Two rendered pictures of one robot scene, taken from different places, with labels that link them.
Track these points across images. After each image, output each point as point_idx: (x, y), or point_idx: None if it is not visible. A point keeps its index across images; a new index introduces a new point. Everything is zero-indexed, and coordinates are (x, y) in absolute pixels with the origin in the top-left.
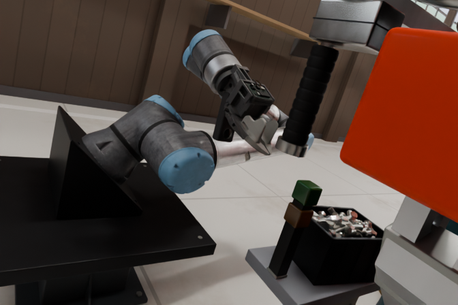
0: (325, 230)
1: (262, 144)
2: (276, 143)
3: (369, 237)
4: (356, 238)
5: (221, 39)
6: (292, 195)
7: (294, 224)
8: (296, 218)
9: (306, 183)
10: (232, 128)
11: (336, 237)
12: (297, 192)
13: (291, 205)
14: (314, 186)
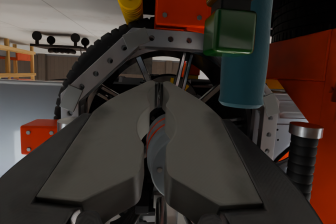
0: None
1: (151, 109)
2: (57, 125)
3: None
4: None
5: None
6: (214, 15)
7: None
8: None
9: (215, 54)
10: (10, 171)
11: None
12: (210, 29)
13: None
14: (223, 56)
